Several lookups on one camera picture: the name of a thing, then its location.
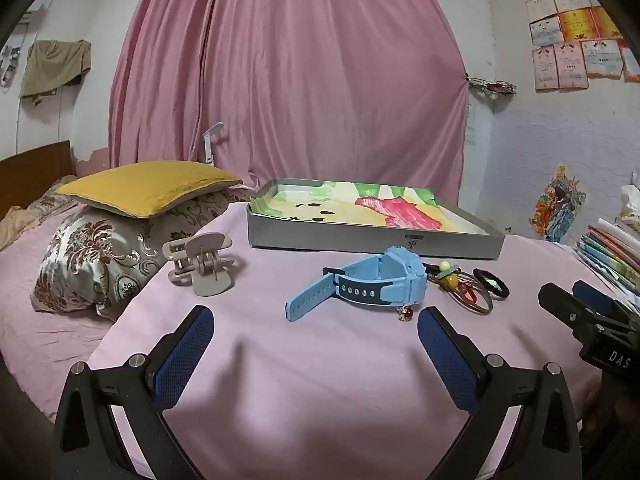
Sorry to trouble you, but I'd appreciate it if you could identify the watercolour painted paper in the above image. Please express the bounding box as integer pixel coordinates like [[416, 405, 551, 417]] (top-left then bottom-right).
[[255, 181, 488, 234]]

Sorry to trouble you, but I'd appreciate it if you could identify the floral patterned pillow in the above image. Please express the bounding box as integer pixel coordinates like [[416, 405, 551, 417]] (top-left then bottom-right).
[[30, 187, 256, 321]]

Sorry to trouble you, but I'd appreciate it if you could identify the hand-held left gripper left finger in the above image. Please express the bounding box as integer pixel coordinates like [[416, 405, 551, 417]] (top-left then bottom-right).
[[52, 305, 216, 480]]

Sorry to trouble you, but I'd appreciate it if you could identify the group of wall certificates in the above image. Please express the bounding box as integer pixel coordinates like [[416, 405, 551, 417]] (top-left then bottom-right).
[[525, 0, 640, 93]]

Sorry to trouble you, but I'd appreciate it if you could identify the beige blanket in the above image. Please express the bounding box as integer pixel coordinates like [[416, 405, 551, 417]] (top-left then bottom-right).
[[0, 175, 78, 252]]

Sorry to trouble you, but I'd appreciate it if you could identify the blue wrist watch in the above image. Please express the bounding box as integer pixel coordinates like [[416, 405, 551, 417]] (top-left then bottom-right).
[[285, 246, 429, 322]]

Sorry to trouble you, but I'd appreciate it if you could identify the yellow green beaded hair tie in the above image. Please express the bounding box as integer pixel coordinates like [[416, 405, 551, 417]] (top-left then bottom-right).
[[425, 260, 476, 307]]

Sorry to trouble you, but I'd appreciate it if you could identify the yellow pillow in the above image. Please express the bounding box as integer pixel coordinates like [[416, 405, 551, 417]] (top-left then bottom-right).
[[54, 161, 243, 220]]

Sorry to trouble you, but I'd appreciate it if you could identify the pink bed sheet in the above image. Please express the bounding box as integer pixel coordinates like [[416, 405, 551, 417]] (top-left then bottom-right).
[[0, 230, 123, 423]]

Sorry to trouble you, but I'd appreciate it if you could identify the beige hair claw clip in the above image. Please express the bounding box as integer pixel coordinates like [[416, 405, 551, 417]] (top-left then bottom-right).
[[161, 232, 236, 297]]

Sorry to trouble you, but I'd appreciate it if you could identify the colourful wall sticker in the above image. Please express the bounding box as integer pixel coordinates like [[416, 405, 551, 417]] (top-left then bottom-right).
[[530, 164, 587, 243]]

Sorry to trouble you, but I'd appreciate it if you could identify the stack of books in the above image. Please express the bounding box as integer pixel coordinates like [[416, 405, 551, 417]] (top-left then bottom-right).
[[575, 217, 640, 306]]

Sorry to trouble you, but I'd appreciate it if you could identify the white wall bracket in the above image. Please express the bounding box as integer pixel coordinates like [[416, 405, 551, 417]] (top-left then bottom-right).
[[202, 121, 224, 167]]

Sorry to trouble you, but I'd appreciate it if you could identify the pink table cloth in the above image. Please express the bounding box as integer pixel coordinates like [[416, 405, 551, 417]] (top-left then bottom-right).
[[85, 200, 623, 480]]

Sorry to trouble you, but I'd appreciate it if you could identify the pink curtain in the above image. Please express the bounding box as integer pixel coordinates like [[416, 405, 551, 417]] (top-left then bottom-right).
[[109, 0, 473, 201]]

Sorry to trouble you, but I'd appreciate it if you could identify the grey metal tray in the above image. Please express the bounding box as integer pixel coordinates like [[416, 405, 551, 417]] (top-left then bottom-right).
[[246, 178, 506, 261]]

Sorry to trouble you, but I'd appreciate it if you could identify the black hair tie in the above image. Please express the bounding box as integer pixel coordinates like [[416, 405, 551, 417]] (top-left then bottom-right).
[[472, 267, 510, 298]]

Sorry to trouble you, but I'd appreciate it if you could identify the person's right hand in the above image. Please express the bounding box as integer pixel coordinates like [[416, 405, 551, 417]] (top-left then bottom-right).
[[580, 376, 607, 435]]

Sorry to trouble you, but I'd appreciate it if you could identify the wooden headboard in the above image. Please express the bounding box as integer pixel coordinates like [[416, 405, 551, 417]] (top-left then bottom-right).
[[0, 141, 76, 221]]

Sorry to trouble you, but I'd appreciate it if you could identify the thin brown bangle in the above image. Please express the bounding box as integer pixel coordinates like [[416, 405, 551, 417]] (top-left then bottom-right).
[[440, 270, 496, 317]]

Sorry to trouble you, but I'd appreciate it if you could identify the white plastic bag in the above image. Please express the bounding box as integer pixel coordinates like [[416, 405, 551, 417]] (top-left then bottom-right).
[[617, 172, 640, 233]]

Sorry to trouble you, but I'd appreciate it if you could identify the olive hanging cloth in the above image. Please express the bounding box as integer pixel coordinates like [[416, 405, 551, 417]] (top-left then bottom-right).
[[19, 39, 93, 106]]

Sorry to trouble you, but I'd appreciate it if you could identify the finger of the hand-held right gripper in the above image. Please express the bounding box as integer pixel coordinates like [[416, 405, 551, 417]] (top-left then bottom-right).
[[572, 280, 628, 317], [538, 282, 608, 342]]

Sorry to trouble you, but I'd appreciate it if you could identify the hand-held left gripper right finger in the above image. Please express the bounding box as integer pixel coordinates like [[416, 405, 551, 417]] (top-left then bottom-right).
[[417, 306, 583, 480]]

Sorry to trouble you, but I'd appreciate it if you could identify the wire wall shelf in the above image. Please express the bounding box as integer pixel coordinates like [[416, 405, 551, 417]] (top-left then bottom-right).
[[467, 76, 518, 103]]

